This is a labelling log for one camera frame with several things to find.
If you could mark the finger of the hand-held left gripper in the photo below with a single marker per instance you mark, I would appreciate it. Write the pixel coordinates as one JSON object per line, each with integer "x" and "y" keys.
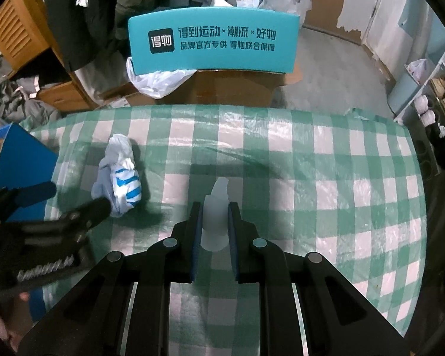
{"x": 37, "y": 194}
{"x": 89, "y": 211}

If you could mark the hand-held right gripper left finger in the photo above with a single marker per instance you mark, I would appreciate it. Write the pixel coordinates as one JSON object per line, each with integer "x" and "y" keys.
{"x": 196, "y": 237}

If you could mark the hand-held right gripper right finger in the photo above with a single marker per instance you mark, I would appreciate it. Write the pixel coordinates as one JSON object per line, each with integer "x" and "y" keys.
{"x": 233, "y": 237}

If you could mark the pale green sock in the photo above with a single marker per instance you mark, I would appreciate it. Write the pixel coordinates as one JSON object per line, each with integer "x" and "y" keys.
{"x": 216, "y": 215}

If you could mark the blue cardboard box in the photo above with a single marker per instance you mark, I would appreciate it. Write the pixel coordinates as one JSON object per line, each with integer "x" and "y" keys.
{"x": 26, "y": 155}

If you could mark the blue striped white socks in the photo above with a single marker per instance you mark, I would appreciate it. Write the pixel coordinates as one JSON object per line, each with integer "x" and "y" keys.
{"x": 118, "y": 178}

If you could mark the person's left hand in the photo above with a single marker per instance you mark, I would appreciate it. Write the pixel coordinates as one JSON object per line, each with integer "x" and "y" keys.
{"x": 20, "y": 315}

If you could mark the pile of grey clothes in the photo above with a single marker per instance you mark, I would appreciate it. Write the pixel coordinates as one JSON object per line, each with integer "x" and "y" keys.
{"x": 18, "y": 100}

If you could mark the green checkered tablecloth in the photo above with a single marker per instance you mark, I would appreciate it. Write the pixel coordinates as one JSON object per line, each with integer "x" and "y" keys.
{"x": 319, "y": 193}

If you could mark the white garment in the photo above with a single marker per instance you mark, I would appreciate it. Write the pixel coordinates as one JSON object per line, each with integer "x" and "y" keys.
{"x": 100, "y": 78}

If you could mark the brown cardboard box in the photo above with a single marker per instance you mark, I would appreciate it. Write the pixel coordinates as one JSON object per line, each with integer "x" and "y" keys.
{"x": 226, "y": 89}

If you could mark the wooden louvered cabinet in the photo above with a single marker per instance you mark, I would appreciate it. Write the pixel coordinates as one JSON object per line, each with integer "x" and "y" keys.
{"x": 11, "y": 33}

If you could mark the black hanging coat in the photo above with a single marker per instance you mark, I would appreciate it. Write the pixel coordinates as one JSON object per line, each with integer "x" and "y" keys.
{"x": 78, "y": 18}

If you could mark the teal printed box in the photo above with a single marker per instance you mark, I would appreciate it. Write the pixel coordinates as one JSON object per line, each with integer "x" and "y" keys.
{"x": 215, "y": 40}

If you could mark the dark olive hanging jacket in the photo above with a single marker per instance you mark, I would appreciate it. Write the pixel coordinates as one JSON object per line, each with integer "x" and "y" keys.
{"x": 148, "y": 3}

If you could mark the light blue bin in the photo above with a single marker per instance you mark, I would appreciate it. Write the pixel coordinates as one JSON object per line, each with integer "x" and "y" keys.
{"x": 404, "y": 94}

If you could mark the dark shoe rack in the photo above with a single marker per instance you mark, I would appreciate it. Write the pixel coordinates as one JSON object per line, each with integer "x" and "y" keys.
{"x": 437, "y": 133}

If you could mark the small white plastic bag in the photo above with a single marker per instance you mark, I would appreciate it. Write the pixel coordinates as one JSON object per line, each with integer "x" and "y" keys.
{"x": 421, "y": 69}

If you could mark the white door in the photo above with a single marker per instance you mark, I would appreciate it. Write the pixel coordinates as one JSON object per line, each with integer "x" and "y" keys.
{"x": 385, "y": 3}

